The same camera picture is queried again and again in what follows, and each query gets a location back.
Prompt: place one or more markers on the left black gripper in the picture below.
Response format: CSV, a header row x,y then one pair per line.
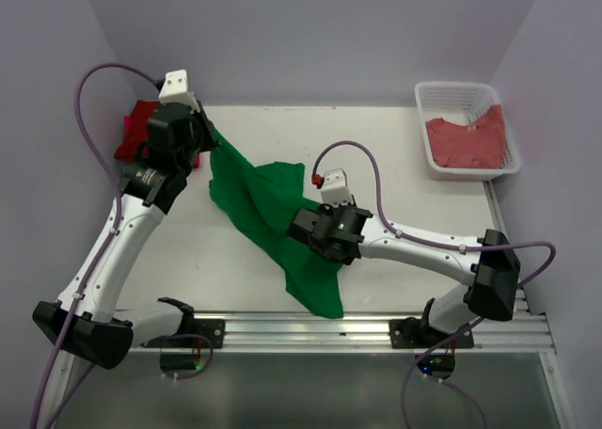
x,y
199,118

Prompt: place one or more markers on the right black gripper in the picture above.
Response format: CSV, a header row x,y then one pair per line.
x,y
327,210

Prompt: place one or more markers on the green t shirt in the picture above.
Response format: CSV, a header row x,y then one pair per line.
x,y
261,201

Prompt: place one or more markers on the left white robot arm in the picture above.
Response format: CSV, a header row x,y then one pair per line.
x,y
84,320

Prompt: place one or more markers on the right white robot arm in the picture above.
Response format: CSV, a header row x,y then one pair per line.
x,y
485,269

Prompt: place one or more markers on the pink folded shirt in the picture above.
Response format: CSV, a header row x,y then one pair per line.
x,y
197,158

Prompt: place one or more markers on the dark red folded shirt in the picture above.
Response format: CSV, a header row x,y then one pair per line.
x,y
135,131

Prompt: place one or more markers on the salmon t shirt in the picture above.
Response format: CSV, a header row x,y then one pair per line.
x,y
480,144

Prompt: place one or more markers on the white plastic basket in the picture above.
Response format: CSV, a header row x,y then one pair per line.
x,y
461,103

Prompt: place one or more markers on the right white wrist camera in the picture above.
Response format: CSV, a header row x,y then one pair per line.
x,y
333,188

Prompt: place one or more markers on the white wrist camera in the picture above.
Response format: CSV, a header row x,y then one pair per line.
x,y
176,89
333,188

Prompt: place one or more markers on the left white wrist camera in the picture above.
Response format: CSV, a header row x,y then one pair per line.
x,y
176,89

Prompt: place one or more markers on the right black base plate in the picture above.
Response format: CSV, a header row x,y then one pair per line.
x,y
413,333

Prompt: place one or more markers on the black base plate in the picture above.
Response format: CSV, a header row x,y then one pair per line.
x,y
202,332
413,333

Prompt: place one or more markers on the aluminium mounting rail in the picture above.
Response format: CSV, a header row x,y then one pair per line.
x,y
277,332

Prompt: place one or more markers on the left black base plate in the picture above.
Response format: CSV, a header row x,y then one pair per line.
x,y
202,332

